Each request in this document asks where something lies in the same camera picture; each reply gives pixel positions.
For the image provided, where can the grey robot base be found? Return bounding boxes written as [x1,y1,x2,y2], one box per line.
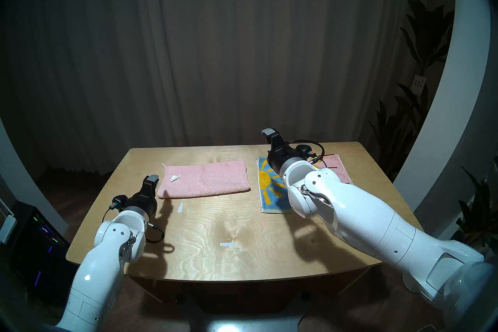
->
[183,296,312,332]

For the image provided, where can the plain pink towel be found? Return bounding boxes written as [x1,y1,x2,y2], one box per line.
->
[157,161,251,199]

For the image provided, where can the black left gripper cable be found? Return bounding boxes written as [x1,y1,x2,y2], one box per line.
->
[145,222,166,245]

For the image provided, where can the dark plant in white pot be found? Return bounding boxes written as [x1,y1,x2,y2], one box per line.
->
[451,156,498,254]

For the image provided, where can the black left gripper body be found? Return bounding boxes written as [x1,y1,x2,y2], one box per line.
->
[124,189,158,217]

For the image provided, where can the small white box device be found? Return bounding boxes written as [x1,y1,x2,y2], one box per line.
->
[0,215,17,244]

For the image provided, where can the black right camera cable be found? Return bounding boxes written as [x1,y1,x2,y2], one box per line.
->
[286,139,326,166]

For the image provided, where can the tall dark leafy plant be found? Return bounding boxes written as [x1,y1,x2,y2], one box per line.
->
[368,0,456,180]

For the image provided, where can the grey pleated curtain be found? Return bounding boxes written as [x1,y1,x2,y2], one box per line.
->
[0,0,456,176]

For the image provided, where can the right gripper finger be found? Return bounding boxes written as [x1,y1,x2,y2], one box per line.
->
[261,128,282,146]

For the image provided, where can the black computer tower with lights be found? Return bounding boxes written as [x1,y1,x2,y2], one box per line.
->
[8,201,78,306]

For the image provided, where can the sun and flower print towel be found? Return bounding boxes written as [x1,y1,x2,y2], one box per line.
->
[257,154,354,214]

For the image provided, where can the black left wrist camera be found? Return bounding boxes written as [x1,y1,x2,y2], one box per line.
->
[110,194,130,212]

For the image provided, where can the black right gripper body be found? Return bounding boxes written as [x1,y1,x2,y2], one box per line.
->
[267,142,305,176]

